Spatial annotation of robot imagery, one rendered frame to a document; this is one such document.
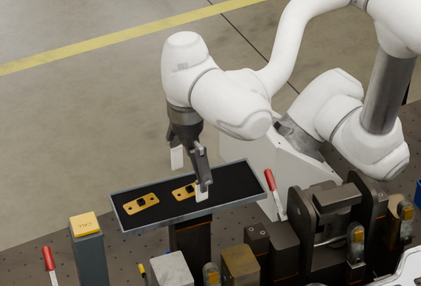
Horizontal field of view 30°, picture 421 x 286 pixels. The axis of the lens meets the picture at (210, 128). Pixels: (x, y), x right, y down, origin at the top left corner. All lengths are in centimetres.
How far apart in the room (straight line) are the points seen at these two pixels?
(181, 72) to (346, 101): 89
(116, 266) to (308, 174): 65
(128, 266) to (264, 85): 97
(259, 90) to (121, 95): 259
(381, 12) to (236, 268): 69
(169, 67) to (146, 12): 315
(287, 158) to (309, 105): 21
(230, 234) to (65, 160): 151
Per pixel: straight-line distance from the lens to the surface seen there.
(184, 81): 163
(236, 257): 191
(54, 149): 387
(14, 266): 246
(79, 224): 190
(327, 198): 191
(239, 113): 154
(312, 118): 244
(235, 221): 250
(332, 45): 452
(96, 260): 195
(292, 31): 177
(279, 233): 196
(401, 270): 203
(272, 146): 230
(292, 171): 238
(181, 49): 163
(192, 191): 194
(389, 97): 215
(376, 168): 237
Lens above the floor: 254
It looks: 41 degrees down
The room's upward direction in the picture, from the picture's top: 1 degrees counter-clockwise
